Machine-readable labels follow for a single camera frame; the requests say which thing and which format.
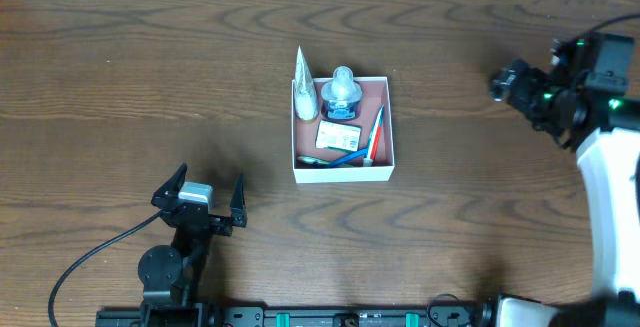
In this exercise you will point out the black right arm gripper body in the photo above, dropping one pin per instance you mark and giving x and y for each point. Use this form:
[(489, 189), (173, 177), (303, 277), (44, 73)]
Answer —
[(513, 85)]

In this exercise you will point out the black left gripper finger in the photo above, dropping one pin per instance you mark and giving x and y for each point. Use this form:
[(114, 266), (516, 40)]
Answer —
[(167, 195), (238, 205)]

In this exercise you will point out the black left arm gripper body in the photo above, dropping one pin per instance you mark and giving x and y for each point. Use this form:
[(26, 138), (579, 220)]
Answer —
[(201, 218)]

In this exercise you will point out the green white toothbrush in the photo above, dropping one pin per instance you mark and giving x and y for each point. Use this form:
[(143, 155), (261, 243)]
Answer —
[(308, 160)]

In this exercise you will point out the green white soap packet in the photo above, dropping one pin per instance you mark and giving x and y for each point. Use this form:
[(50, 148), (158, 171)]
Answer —
[(336, 136)]

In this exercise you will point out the white cream tube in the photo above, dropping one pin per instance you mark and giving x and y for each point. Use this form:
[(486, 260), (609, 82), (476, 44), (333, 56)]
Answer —
[(304, 91)]

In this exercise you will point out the blue disposable razor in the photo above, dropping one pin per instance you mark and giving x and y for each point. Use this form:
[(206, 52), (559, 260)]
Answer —
[(342, 160)]

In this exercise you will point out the red green toothpaste tube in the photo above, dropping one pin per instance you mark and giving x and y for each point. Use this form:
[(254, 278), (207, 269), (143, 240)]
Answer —
[(374, 138)]

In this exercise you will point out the dark blue clear bottle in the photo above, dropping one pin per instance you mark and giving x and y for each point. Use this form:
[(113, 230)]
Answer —
[(341, 96)]

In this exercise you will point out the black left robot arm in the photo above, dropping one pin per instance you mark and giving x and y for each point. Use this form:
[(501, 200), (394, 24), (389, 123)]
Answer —
[(170, 273)]

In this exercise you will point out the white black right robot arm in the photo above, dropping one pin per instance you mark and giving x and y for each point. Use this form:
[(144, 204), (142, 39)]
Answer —
[(582, 104)]

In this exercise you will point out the white box, pink inside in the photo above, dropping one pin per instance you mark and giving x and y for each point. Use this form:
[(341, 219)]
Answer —
[(304, 133)]

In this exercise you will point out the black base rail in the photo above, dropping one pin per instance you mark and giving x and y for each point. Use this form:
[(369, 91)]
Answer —
[(444, 310)]

